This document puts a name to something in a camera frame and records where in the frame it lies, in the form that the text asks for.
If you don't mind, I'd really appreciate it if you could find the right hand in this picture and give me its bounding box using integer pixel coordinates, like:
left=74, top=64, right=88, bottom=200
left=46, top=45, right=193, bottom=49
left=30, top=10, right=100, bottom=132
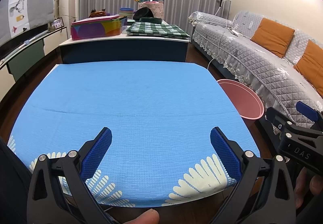
left=294, top=167, right=323, bottom=209

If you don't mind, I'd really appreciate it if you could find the left hand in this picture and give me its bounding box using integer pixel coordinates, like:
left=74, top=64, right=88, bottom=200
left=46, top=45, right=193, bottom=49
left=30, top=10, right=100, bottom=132
left=124, top=209, right=160, bottom=224

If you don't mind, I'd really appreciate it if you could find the pink plastic basin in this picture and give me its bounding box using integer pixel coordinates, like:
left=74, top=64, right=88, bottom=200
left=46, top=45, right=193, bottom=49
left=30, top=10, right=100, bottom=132
left=217, top=79, right=264, bottom=122

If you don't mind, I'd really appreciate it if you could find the orange cushion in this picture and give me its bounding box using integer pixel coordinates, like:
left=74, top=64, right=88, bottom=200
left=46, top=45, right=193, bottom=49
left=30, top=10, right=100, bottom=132
left=251, top=18, right=295, bottom=58
left=294, top=40, right=323, bottom=97

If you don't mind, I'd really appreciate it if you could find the grey quilted sofa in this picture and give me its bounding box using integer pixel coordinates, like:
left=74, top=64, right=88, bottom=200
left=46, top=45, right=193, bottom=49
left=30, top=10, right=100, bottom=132
left=188, top=11, right=322, bottom=128

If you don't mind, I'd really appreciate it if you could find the blue tablecloth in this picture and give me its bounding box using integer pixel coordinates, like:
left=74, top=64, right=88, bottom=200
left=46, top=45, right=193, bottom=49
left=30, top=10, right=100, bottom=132
left=8, top=61, right=259, bottom=208

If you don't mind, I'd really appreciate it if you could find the tv cabinet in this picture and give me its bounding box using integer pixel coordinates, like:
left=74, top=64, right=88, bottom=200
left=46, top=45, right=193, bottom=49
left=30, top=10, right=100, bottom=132
left=1, top=27, right=69, bottom=82

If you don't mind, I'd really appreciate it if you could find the dark coffee table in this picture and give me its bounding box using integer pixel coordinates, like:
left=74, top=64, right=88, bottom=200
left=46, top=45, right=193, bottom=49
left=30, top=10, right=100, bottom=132
left=59, top=26, right=189, bottom=64

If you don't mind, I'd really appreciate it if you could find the green checkered cloth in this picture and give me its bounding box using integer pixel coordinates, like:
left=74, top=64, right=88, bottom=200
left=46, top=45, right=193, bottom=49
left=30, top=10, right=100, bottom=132
left=126, top=22, right=190, bottom=39

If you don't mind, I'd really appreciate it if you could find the pink lace basket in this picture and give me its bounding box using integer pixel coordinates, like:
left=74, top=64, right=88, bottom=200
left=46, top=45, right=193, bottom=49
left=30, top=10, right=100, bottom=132
left=137, top=0, right=164, bottom=19

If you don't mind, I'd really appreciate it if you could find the black green handbag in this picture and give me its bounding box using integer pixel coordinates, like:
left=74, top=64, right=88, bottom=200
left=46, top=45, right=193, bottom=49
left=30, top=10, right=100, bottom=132
left=133, top=7, right=162, bottom=24

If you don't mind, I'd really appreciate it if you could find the colourful storage box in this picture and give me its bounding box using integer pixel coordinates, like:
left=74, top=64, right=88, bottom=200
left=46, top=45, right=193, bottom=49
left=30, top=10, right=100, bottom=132
left=71, top=15, right=128, bottom=41

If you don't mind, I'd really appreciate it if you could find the brown figurine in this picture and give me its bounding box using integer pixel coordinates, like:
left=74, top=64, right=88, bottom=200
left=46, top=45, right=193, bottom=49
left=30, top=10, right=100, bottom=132
left=89, top=9, right=107, bottom=18

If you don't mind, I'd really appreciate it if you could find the covered television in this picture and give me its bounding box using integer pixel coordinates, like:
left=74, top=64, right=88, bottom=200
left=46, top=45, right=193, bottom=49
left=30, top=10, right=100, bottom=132
left=1, top=0, right=54, bottom=45

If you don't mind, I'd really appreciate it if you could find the stack of coloured bowls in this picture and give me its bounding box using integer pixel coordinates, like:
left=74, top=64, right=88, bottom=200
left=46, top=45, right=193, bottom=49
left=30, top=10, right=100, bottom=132
left=119, top=7, right=134, bottom=19

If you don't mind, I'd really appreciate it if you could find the white power cable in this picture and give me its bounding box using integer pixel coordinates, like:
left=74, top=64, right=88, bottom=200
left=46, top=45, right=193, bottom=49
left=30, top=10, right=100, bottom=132
left=207, top=6, right=240, bottom=70

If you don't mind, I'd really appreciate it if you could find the picture frame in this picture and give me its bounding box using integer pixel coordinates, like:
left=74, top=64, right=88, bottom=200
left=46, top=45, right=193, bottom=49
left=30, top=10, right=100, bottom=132
left=51, top=18, right=65, bottom=29

